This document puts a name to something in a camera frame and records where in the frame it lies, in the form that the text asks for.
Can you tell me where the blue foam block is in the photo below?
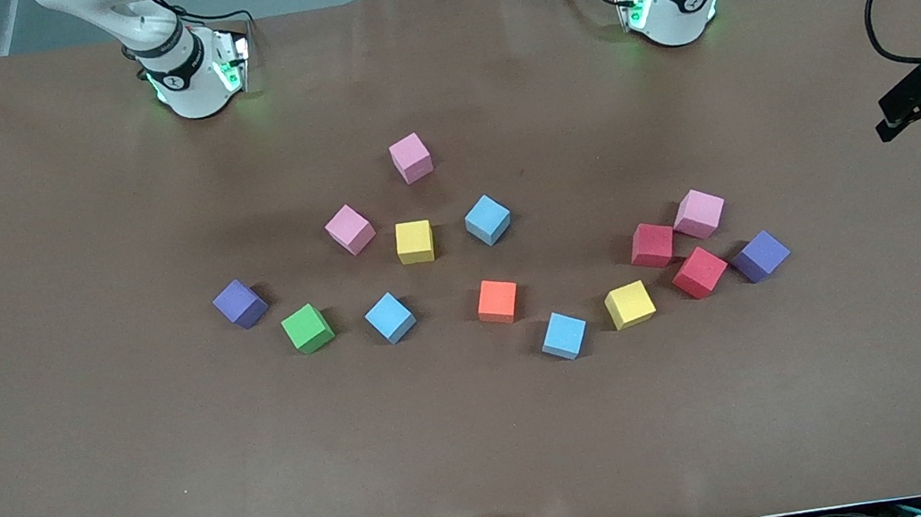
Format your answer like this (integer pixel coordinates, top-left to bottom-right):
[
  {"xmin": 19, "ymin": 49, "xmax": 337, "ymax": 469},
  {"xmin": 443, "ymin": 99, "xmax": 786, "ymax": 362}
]
[
  {"xmin": 537, "ymin": 308, "xmax": 593, "ymax": 365},
  {"xmin": 461, "ymin": 190, "xmax": 516, "ymax": 250},
  {"xmin": 361, "ymin": 288, "xmax": 420, "ymax": 348}
]

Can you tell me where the purple foam block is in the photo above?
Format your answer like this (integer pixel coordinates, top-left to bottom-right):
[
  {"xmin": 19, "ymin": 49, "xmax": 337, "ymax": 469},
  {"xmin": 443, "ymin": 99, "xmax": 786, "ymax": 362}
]
[
  {"xmin": 210, "ymin": 275, "xmax": 272, "ymax": 334},
  {"xmin": 726, "ymin": 226, "xmax": 796, "ymax": 288}
]

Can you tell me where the brown table cover sheet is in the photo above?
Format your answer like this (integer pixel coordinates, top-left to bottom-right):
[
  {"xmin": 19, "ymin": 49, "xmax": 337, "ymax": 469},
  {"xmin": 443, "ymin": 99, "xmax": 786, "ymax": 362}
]
[{"xmin": 0, "ymin": 0, "xmax": 921, "ymax": 517}]

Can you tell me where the red foam block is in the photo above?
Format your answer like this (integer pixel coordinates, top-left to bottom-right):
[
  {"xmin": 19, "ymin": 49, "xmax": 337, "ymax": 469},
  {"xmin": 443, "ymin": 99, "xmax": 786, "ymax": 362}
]
[
  {"xmin": 626, "ymin": 219, "xmax": 681, "ymax": 273},
  {"xmin": 667, "ymin": 243, "xmax": 734, "ymax": 303}
]

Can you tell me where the right arm base connector plate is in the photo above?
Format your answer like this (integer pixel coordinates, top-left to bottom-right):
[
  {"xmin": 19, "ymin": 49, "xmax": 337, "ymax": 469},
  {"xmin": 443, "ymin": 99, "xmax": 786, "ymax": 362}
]
[{"xmin": 210, "ymin": 25, "xmax": 257, "ymax": 96}]

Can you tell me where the green foam block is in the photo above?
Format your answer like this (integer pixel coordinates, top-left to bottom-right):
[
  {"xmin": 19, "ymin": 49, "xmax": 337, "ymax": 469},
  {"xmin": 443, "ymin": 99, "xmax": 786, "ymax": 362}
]
[{"xmin": 278, "ymin": 300, "xmax": 339, "ymax": 359}]

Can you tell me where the yellow foam block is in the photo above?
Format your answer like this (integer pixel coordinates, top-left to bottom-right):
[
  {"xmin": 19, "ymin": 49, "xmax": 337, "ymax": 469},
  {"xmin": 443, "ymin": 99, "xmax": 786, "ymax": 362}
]
[
  {"xmin": 393, "ymin": 219, "xmax": 437, "ymax": 267},
  {"xmin": 602, "ymin": 278, "xmax": 660, "ymax": 333}
]

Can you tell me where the pink foam block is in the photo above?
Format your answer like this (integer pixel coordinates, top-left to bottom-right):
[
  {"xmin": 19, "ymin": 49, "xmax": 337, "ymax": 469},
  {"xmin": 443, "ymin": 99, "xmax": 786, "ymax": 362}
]
[
  {"xmin": 321, "ymin": 200, "xmax": 380, "ymax": 261},
  {"xmin": 668, "ymin": 185, "xmax": 731, "ymax": 245},
  {"xmin": 386, "ymin": 129, "xmax": 437, "ymax": 188}
]

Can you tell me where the orange foam block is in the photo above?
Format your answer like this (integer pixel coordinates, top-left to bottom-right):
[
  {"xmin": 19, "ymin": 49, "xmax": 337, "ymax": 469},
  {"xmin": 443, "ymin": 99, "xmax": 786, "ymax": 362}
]
[{"xmin": 473, "ymin": 276, "xmax": 523, "ymax": 329}]

